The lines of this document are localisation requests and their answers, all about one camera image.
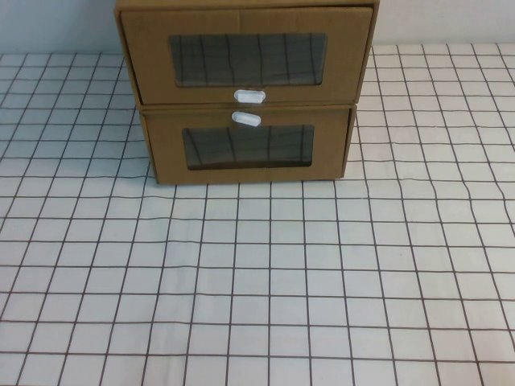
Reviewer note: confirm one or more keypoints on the brown cardboard drawer with window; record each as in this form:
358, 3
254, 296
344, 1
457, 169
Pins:
149, 60
169, 161

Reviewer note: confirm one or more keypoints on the brown cardboard box shell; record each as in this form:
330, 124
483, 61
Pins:
241, 2

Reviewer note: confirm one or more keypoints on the white grid-pattern tablecloth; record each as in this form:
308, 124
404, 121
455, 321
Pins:
120, 301

